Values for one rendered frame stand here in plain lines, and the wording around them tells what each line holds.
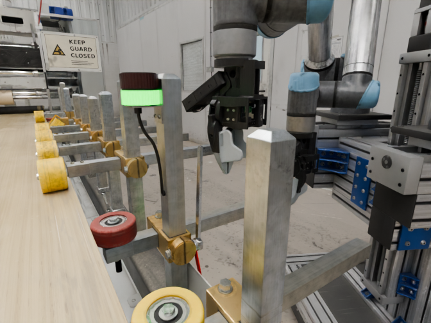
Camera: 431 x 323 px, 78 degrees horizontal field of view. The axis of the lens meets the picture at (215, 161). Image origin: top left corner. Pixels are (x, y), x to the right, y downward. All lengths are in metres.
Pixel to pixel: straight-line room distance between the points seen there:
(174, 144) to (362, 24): 0.62
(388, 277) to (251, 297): 0.98
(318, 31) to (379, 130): 0.48
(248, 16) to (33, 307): 0.49
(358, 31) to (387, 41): 2.31
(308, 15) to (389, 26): 2.71
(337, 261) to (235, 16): 0.44
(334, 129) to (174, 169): 0.83
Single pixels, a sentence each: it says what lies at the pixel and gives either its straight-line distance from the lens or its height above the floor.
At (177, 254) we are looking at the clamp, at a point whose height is 0.85.
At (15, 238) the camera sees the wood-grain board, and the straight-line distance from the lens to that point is 0.58.
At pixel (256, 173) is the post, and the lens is 0.27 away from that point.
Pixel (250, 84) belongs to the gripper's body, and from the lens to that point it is 0.46.
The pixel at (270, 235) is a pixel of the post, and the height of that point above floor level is 1.00.
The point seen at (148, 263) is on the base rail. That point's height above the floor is 0.70.
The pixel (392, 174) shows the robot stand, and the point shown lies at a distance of 0.78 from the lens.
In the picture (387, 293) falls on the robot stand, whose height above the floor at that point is 0.38.
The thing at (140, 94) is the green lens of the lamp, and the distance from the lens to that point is 0.43.
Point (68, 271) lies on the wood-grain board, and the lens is 0.45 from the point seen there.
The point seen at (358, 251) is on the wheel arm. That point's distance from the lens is 0.59.
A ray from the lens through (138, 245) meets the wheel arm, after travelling 0.57.
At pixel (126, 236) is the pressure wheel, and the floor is 0.89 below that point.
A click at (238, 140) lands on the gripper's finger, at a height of 1.05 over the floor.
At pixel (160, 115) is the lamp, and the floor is 1.10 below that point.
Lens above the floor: 1.15
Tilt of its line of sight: 16 degrees down
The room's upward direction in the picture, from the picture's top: straight up
